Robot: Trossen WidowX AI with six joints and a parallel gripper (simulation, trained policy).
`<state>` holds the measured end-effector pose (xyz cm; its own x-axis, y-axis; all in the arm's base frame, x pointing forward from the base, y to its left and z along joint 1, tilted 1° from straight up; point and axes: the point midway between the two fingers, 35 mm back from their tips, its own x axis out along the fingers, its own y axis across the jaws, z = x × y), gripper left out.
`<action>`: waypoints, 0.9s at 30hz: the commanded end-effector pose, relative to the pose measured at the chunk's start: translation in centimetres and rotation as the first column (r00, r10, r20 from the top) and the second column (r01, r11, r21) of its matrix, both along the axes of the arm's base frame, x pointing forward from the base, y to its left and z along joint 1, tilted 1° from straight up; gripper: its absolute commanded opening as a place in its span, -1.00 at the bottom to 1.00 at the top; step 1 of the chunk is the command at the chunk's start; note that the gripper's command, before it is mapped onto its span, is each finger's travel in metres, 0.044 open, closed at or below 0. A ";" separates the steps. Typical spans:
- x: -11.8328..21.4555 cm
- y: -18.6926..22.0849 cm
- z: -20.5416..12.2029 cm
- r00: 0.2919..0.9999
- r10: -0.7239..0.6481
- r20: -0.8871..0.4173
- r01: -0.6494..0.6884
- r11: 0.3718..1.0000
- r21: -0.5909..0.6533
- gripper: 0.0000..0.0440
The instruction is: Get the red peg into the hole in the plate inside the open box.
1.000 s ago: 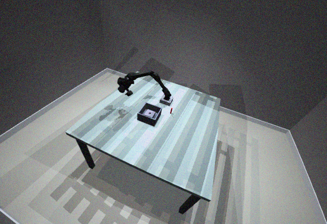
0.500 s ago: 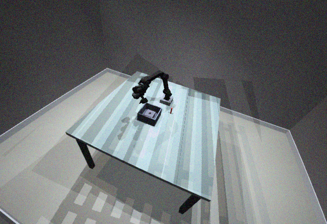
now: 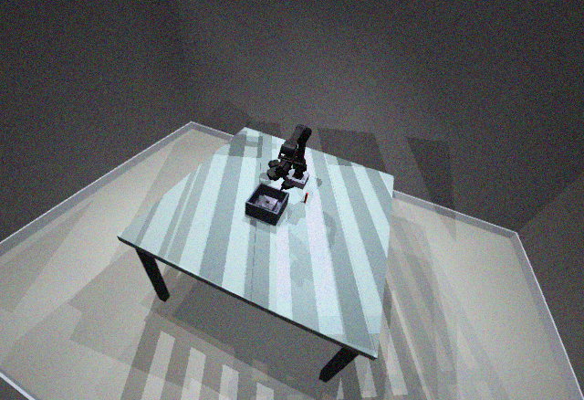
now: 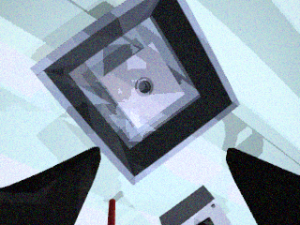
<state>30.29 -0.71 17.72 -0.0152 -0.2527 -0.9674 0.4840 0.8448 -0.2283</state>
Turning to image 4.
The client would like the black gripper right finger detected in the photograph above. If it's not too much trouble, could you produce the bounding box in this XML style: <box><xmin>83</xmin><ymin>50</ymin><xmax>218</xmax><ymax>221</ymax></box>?
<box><xmin>226</xmin><ymin>148</ymin><xmax>300</xmax><ymax>225</ymax></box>

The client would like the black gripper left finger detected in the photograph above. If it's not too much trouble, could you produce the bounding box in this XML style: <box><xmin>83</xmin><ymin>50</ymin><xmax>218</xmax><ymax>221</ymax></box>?
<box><xmin>0</xmin><ymin>146</ymin><xmax>101</xmax><ymax>225</ymax></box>

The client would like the dark red peg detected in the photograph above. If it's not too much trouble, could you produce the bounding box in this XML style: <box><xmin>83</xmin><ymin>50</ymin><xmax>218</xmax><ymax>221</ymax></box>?
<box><xmin>107</xmin><ymin>199</ymin><xmax>116</xmax><ymax>225</ymax></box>

